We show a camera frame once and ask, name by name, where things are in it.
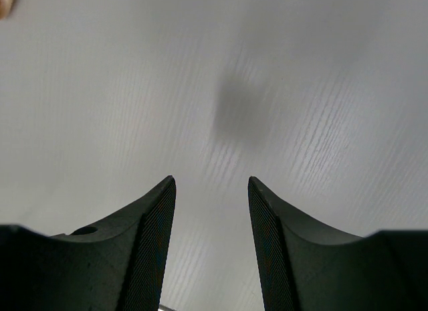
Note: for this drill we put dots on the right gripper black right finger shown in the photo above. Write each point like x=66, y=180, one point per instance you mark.
x=305, y=264

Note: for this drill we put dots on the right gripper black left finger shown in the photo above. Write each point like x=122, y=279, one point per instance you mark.
x=116, y=263

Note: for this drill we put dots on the peach cloth napkin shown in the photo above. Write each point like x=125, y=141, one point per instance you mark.
x=6, y=7

